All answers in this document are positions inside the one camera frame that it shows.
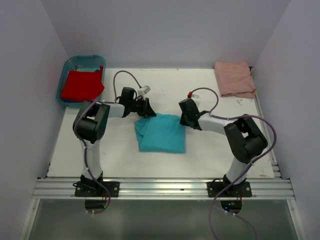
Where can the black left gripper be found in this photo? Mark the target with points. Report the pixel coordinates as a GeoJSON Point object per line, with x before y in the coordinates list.
{"type": "Point", "coordinates": [147, 110]}

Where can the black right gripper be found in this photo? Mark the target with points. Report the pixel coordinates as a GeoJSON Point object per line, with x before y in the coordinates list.
{"type": "Point", "coordinates": [182, 121]}

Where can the teal t-shirt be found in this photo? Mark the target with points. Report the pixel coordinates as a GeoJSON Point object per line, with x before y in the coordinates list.
{"type": "Point", "coordinates": [161, 134]}

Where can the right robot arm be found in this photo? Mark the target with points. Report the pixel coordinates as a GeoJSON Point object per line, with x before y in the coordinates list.
{"type": "Point", "coordinates": [244, 137]}

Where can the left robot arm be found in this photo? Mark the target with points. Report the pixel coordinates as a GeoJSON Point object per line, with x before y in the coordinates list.
{"type": "Point", "coordinates": [91, 121]}

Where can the folded pink t-shirt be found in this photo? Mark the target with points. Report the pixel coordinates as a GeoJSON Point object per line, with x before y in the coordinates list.
{"type": "Point", "coordinates": [234, 79]}

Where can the red t-shirt in bin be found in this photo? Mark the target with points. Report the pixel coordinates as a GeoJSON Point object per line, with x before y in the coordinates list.
{"type": "Point", "coordinates": [83, 85]}

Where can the teal plastic bin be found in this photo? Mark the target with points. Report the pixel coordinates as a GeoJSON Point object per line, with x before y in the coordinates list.
{"type": "Point", "coordinates": [79, 63]}

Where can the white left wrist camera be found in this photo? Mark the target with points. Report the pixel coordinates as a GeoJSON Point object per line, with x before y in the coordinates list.
{"type": "Point", "coordinates": [142, 91]}

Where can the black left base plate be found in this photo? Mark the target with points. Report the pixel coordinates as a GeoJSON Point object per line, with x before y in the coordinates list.
{"type": "Point", "coordinates": [111, 188]}

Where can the aluminium mounting rail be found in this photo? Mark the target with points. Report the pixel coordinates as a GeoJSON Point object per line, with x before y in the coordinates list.
{"type": "Point", "coordinates": [166, 188]}

